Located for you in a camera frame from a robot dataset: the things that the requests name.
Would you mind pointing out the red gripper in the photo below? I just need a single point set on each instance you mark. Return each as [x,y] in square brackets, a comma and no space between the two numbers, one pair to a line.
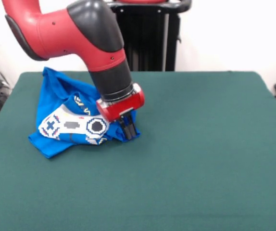
[123,107]

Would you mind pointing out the blue game-controller print t-shirt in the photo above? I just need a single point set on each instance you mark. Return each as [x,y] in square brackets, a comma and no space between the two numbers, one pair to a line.
[49,101]

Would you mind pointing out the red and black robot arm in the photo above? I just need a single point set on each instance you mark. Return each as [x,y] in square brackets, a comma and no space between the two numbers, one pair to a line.
[68,31]

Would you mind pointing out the dark green table cloth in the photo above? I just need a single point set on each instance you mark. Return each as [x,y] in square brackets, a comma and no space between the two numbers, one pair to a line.
[200,168]

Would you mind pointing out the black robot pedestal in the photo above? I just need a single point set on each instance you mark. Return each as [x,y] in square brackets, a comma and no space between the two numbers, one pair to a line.
[152,36]

